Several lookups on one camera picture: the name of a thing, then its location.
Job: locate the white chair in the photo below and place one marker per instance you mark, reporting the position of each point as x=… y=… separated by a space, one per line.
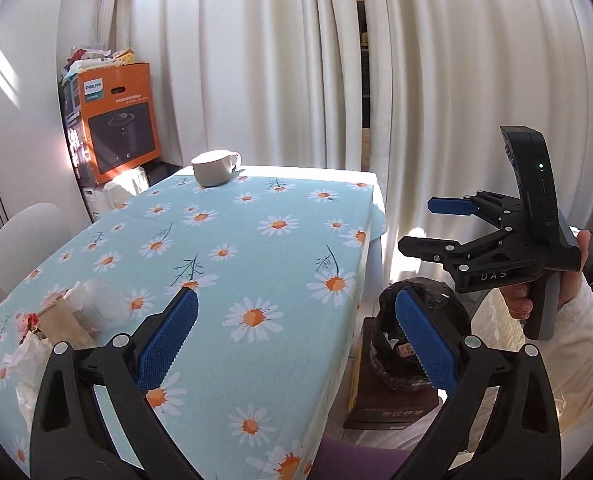
x=26 y=240

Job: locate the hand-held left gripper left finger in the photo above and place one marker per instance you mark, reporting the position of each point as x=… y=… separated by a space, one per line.
x=169 y=340

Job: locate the brown paper bag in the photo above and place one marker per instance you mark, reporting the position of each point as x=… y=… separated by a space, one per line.
x=66 y=322

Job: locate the white ribbed appliance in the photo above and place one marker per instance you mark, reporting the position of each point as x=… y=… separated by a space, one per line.
x=126 y=182

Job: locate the person's right hand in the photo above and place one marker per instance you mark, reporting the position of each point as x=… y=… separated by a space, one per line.
x=516 y=302

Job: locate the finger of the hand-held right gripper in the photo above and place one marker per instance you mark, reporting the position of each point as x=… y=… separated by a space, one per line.
x=426 y=249
x=446 y=205

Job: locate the white wardrobe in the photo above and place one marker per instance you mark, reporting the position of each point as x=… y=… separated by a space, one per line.
x=16 y=135

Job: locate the pile of snack packets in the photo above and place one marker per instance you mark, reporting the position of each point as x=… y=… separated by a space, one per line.
x=96 y=62

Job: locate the black lined trash bin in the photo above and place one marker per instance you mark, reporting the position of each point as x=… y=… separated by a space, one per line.
x=396 y=375

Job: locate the large white tissue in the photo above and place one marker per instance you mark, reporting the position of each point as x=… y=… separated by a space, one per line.
x=26 y=365

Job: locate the white curtain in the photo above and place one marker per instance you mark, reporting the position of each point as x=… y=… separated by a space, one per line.
x=256 y=60
x=451 y=70

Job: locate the person's cream clothing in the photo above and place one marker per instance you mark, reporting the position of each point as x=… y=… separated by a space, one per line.
x=496 y=330

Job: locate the daisy print tablecloth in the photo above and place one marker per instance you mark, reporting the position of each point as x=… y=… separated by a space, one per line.
x=276 y=270

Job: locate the brown flat cardboard box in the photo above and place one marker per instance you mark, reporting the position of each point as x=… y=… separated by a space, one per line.
x=381 y=410

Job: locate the purple seat cushion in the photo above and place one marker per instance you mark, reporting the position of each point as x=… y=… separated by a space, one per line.
x=346 y=460

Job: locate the pink printed wrapper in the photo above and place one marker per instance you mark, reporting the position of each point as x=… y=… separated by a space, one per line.
x=29 y=322

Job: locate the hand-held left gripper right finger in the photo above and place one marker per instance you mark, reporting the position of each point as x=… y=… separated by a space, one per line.
x=426 y=340

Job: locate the person's right forearm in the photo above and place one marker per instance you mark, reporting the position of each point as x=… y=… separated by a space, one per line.
x=591 y=330

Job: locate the white cup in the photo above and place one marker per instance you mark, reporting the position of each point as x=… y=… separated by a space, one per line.
x=211 y=170

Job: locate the orange appliance box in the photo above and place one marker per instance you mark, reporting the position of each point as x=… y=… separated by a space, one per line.
x=121 y=110

